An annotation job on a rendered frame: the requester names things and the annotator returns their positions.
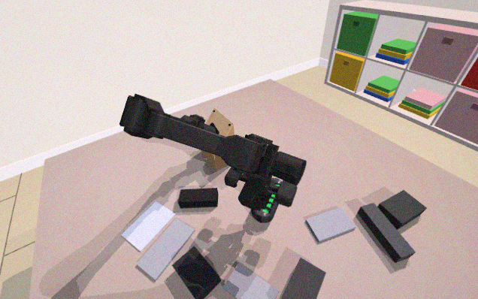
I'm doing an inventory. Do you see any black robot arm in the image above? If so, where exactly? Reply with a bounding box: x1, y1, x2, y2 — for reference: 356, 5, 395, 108
119, 94, 307, 211

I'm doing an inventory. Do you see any dark grey controller unit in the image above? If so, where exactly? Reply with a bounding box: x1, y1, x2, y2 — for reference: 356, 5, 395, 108
251, 178, 282, 223

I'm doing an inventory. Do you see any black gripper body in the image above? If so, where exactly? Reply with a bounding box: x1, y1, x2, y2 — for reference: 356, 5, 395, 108
224, 167, 298, 207

